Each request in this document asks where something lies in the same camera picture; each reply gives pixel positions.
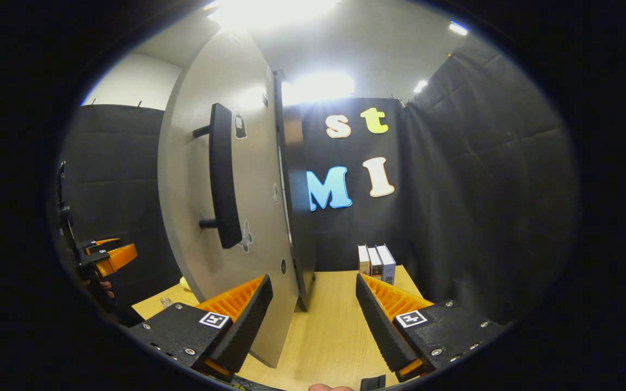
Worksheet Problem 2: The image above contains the black backdrop cloth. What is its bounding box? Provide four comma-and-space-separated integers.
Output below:
58, 49, 580, 326

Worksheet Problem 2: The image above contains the black door handle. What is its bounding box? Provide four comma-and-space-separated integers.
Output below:
193, 103, 243, 249

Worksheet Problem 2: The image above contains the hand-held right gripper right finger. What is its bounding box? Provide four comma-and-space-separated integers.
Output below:
355, 273, 509, 382

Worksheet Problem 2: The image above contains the light grey cabinet door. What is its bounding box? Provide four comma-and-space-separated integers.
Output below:
157, 30, 300, 369

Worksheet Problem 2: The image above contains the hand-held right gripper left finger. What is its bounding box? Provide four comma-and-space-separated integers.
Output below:
127, 274, 274, 382

